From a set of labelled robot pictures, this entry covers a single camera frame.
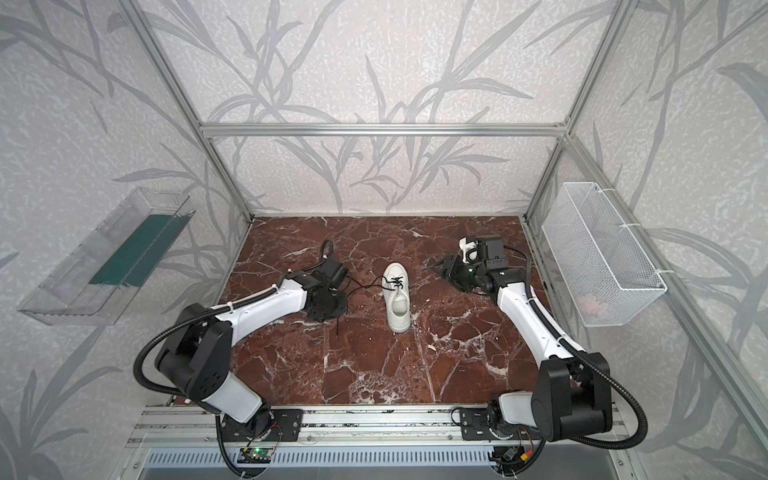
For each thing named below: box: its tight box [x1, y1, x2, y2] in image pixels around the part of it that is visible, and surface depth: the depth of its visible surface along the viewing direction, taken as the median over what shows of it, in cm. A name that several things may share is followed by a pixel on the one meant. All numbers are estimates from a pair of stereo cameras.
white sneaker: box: [382, 262, 411, 333], surface depth 93 cm
